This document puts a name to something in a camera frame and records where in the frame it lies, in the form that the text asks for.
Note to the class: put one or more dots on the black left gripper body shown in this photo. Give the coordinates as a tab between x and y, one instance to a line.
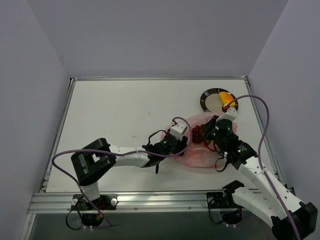
183	143

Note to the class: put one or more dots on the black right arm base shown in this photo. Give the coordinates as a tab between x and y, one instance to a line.
230	213

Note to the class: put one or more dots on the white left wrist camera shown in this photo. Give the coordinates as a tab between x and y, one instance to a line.
178	130

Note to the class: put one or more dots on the aluminium front frame rail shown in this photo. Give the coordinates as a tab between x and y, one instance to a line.
127	202

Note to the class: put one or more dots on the dark rimmed plate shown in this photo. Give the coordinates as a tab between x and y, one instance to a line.
210	100

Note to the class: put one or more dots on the yellow fake mango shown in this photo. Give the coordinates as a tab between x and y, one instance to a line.
225	97

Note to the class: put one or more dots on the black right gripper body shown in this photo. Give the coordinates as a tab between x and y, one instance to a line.
208	128

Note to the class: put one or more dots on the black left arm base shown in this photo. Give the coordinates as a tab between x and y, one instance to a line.
88	216

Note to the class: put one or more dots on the red fake grape bunch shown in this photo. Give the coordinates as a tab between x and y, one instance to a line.
197	134

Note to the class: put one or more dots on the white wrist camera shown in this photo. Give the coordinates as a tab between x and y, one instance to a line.
230	114
178	130

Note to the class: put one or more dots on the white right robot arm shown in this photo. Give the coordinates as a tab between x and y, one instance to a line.
288	216

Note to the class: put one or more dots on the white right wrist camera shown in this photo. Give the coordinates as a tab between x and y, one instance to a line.
230	114

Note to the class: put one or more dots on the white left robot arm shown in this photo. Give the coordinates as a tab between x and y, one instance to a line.
90	167

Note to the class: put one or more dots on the pink plastic bag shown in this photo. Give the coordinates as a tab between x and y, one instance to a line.
198	155

